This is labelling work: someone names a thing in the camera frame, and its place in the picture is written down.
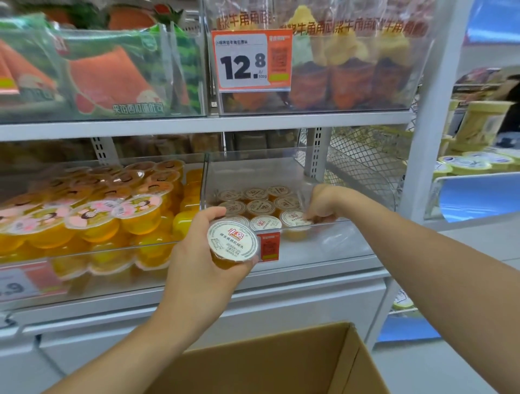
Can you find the person's left hand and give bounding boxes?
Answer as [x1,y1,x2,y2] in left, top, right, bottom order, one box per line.
[162,207,261,323]

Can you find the person's right hand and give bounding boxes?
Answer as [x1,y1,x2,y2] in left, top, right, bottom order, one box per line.
[303,184,357,224]

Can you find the white-lid yellow fruit cup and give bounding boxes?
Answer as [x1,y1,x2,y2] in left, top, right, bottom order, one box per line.
[279,209,314,240]
[207,219,260,270]

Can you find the person's right forearm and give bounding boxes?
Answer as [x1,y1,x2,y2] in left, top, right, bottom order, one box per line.
[345,190,520,394]

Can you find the person's left forearm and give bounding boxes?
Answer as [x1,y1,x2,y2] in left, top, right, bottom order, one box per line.
[43,310,218,394]

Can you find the clear plastic display bin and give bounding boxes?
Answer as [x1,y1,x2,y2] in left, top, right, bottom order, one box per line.
[0,20,209,123]
[202,0,432,117]
[0,152,209,313]
[201,146,397,266]

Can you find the group of white-lid cups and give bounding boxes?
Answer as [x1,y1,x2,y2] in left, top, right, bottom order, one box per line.
[215,185,303,234]

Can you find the small orange price tag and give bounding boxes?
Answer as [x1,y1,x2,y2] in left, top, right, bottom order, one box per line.
[256,229,282,262]

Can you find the white metal shelf unit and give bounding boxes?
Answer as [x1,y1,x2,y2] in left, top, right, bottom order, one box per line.
[0,0,475,394]

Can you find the pile of cartoon-lid yellow jelly cups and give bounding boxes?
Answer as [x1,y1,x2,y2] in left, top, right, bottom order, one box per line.
[0,159,204,281]

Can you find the small yellow-lid cup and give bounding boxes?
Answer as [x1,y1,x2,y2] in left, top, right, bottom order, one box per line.
[391,289,416,311]

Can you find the row of croissant snack packets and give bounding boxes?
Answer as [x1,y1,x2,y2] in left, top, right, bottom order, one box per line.
[219,4,423,112]

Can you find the brown cardboard box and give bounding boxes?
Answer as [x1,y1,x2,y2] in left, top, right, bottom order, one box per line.
[144,322,391,394]

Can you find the large orange price tag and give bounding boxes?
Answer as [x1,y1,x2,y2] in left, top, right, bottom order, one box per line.
[211,29,293,93]

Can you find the blue shelf edge strip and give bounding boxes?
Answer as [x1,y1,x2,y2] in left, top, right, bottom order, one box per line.
[438,172,520,224]

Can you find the row of yellow-lid tubs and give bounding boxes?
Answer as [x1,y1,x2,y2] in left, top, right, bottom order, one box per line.
[431,149,520,180]

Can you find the pile of watermelon bread packets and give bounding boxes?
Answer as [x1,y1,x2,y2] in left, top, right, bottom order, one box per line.
[0,0,204,118]

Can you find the tall yellow snack tub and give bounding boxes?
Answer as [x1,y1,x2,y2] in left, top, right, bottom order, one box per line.
[456,100,513,152]

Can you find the pale orange price tag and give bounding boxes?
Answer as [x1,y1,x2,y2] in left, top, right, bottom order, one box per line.
[0,262,67,303]

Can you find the white wire mesh panel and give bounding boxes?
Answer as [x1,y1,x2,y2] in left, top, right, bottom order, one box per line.
[298,127,412,208]

